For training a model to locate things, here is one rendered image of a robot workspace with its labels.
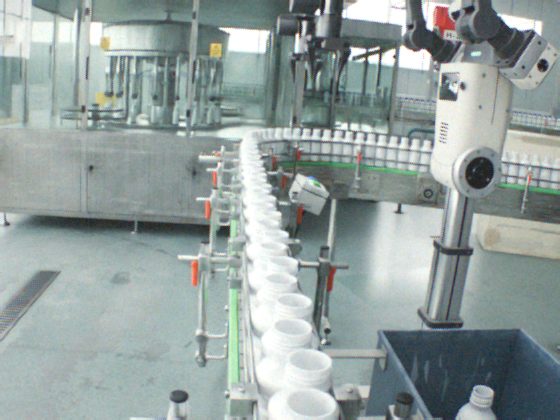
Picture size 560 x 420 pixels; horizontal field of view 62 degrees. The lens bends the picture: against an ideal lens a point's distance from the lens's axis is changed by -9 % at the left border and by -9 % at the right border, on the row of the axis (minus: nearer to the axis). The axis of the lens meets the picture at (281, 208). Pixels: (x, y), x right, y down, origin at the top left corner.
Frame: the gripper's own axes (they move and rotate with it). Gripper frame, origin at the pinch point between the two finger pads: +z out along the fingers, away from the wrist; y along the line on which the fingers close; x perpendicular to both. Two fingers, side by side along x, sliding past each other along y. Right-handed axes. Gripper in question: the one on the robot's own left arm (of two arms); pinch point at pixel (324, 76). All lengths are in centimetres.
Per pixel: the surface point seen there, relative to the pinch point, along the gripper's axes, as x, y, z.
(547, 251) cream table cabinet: 301, 295, 125
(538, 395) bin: -50, 40, 54
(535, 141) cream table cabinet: 309, 261, 19
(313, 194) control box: 13.3, 2.8, 31.6
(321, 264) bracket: -41, -3, 33
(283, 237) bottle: -53, -12, 25
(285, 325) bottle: -79, -14, 26
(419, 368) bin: -39, 20, 54
